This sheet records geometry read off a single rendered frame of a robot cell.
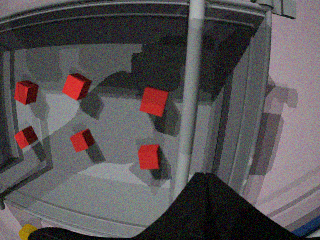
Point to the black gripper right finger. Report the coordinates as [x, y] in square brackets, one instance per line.
[230, 217]

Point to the small red block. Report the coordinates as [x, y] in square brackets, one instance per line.
[25, 137]
[149, 156]
[77, 86]
[154, 101]
[26, 92]
[82, 140]

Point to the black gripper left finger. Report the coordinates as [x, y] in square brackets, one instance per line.
[184, 219]

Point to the yellow short cylinder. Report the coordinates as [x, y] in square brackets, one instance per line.
[24, 233]

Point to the grey plastic tray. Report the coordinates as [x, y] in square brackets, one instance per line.
[125, 46]

